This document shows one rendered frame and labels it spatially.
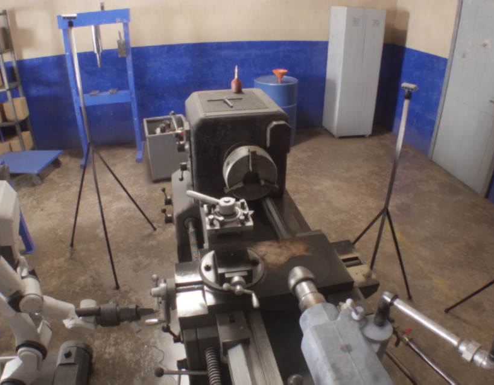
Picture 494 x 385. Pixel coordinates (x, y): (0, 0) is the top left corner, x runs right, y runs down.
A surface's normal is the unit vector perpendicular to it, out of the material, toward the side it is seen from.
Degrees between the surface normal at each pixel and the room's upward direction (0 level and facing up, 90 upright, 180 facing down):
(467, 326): 0
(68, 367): 0
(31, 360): 90
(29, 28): 90
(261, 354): 0
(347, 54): 90
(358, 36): 90
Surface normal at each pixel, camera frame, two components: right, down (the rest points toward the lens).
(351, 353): 0.00, -0.87
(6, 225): 0.94, 0.25
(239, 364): -0.57, -0.65
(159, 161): 0.30, 0.47
